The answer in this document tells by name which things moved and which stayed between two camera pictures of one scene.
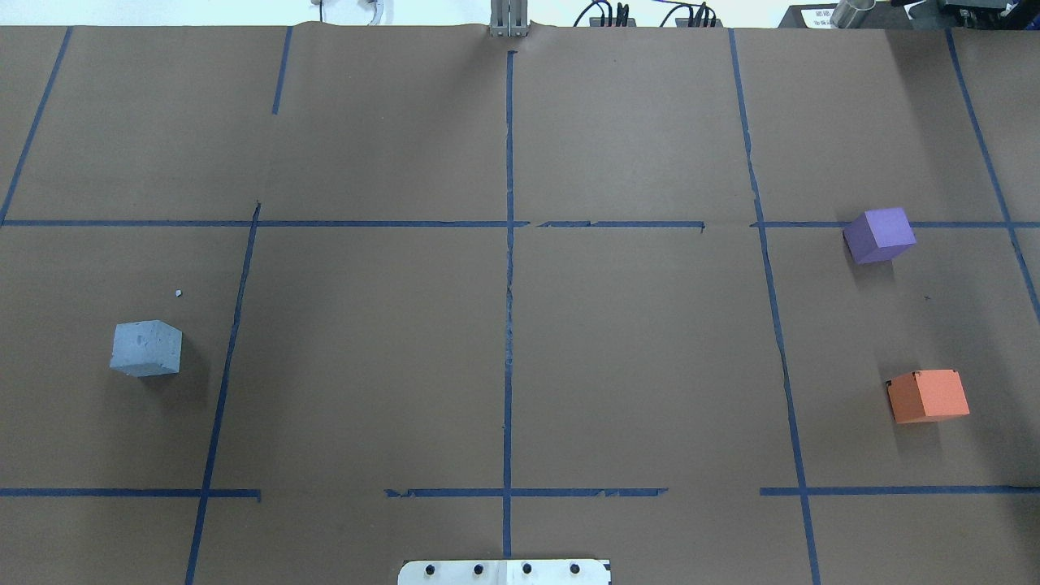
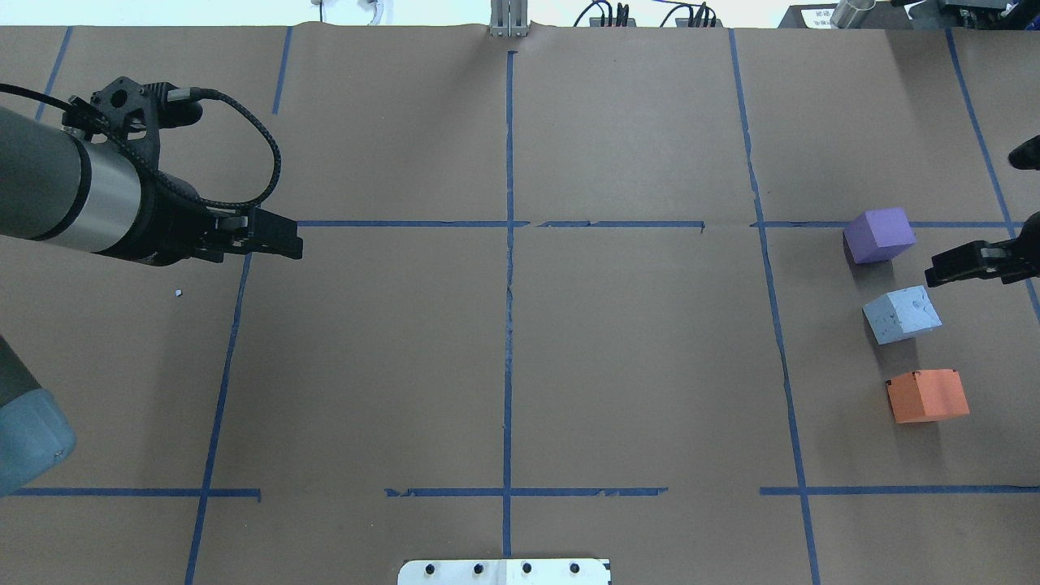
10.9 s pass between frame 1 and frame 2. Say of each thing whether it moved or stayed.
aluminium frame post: stayed
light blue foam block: moved
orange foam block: stayed
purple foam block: stayed
